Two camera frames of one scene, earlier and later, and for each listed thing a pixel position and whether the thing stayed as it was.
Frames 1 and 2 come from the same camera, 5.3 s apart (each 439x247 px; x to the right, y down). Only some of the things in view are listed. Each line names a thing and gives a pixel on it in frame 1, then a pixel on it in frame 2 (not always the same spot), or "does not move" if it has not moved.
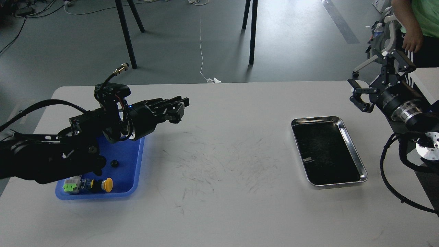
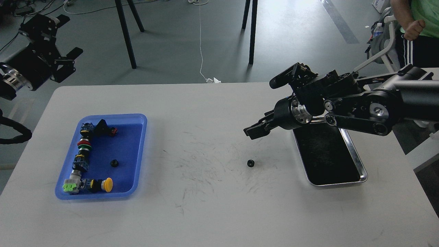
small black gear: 114,163 does not move
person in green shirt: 418,21 does not move
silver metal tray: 328,155 does not move
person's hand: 413,40 → 414,30
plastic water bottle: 378,32 does not move
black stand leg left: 125,30 does not move
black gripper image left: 144,121 → 33,66
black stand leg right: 254,24 does not move
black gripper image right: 392,94 → 289,113
